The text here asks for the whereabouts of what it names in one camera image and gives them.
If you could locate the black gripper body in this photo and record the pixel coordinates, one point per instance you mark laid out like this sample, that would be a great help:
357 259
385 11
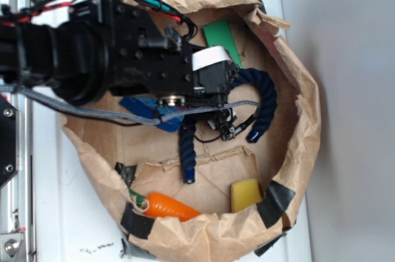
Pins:
163 64

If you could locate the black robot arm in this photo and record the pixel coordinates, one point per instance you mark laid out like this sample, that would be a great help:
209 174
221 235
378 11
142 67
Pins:
107 46

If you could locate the blue sponge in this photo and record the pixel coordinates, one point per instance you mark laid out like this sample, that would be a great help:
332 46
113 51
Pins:
148 108

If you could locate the green rectangular block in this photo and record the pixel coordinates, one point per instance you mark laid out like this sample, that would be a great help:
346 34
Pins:
219 33

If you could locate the brown paper bag bin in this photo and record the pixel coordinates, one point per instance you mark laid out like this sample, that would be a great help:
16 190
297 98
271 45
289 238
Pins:
282 160

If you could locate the orange toy carrot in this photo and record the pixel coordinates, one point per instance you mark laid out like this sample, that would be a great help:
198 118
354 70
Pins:
158 205

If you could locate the yellow sponge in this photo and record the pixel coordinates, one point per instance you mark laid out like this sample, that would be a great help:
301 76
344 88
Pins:
244 193

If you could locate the white plastic tray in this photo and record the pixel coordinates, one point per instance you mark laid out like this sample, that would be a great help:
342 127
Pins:
70 221

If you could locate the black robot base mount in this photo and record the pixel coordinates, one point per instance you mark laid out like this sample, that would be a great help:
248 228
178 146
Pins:
9 141

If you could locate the metal frame rail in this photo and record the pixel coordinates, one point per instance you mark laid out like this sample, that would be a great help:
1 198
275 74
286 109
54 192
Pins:
18 241

